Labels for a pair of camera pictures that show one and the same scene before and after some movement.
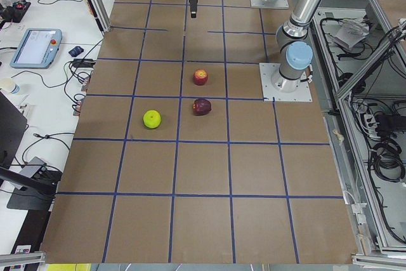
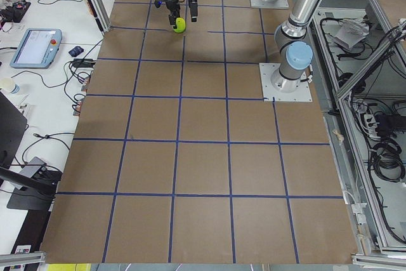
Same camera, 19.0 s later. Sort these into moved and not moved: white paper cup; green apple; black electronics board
Moved: green apple
Not moved: black electronics board; white paper cup
